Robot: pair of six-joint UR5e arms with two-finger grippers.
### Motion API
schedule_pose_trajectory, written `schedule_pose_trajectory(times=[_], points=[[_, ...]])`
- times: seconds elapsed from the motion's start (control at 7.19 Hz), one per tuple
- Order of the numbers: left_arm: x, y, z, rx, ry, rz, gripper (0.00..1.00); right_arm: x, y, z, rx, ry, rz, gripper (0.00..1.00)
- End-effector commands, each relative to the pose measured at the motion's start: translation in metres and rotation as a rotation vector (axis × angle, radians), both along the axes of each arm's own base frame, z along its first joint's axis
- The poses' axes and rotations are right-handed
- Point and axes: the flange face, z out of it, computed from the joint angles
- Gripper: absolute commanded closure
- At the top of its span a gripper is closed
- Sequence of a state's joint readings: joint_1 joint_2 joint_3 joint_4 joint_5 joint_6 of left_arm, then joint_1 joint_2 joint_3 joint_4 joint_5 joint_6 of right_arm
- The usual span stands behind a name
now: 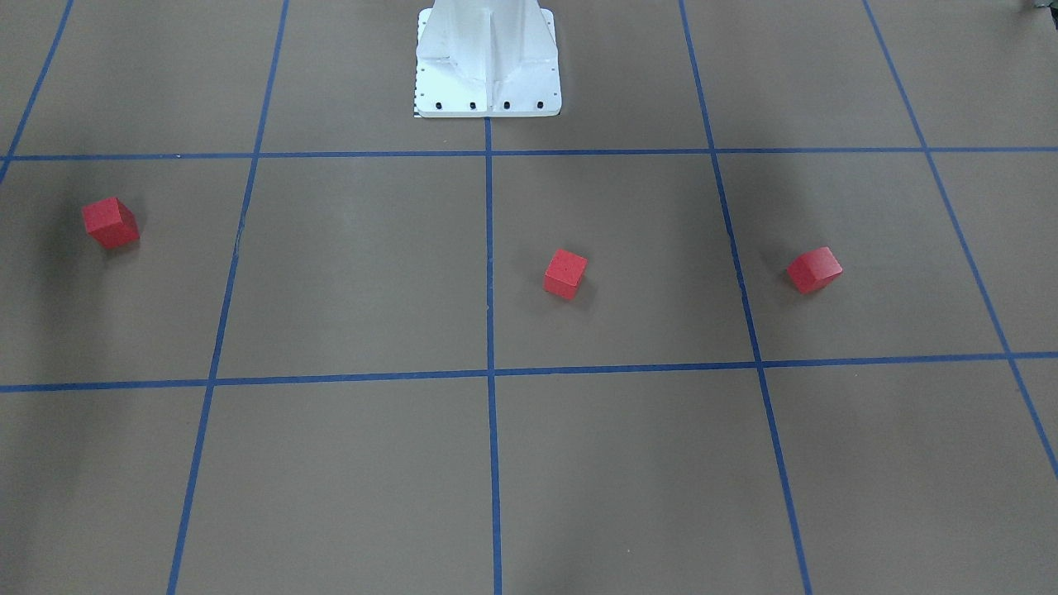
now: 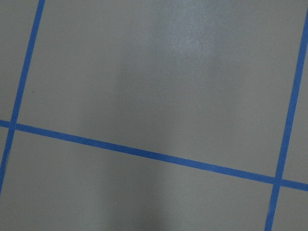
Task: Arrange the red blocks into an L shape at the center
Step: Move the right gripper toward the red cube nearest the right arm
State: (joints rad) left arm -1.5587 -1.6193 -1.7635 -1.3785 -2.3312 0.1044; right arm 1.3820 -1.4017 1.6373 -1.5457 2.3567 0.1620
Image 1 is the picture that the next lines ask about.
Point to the red block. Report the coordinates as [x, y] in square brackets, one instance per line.
[564, 274]

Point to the red block image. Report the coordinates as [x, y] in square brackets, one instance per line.
[814, 270]
[110, 223]

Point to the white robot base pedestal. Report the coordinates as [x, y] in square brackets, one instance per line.
[487, 59]

